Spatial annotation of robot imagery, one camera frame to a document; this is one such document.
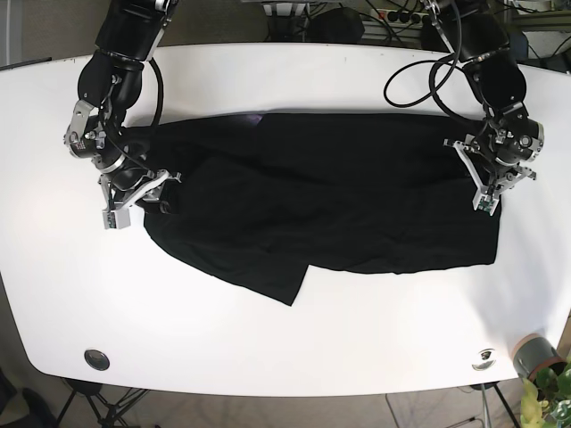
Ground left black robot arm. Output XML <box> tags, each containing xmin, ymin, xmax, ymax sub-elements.
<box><xmin>424</xmin><ymin>1</ymin><xmax>544</xmax><ymax>215</ymax></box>

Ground green potted plant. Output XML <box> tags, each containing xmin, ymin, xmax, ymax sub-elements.
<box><xmin>520</xmin><ymin>359</ymin><xmax>570</xmax><ymax>428</ymax></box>

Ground black table grommet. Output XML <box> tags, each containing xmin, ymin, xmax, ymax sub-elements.
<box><xmin>84</xmin><ymin>349</ymin><xmax>110</xmax><ymax>371</ymax></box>

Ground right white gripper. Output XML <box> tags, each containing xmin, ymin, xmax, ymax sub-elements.
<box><xmin>98</xmin><ymin>168</ymin><xmax>182</xmax><ymax>230</ymax></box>

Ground grey plant pot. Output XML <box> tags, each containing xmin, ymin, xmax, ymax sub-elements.
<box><xmin>510</xmin><ymin>333</ymin><xmax>567</xmax><ymax>382</ymax></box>

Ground white power strip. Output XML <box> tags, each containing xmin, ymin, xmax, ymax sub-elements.
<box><xmin>376</xmin><ymin>9</ymin><xmax>431</xmax><ymax>27</ymax></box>

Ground silver table grommet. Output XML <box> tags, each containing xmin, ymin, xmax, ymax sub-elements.
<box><xmin>471</xmin><ymin>348</ymin><xmax>497</xmax><ymax>372</ymax></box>

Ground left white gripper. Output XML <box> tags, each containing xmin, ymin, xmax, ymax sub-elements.
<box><xmin>443</xmin><ymin>137</ymin><xmax>536</xmax><ymax>216</ymax></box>

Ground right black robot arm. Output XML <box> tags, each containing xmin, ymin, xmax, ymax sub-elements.
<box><xmin>63</xmin><ymin>1</ymin><xmax>182</xmax><ymax>229</ymax></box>

